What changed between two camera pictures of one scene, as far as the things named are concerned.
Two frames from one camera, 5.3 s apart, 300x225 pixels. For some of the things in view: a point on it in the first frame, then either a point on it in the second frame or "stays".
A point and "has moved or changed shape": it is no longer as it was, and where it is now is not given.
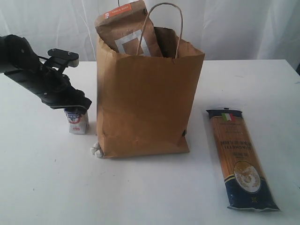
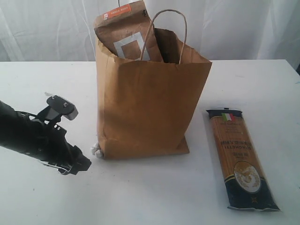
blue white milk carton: x=78 y=123 to x=62 y=169
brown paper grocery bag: x=144 y=103 has moved or changed shape
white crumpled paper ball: x=98 y=154 stays
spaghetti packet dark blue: x=248 y=184 stays
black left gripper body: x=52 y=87 to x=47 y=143
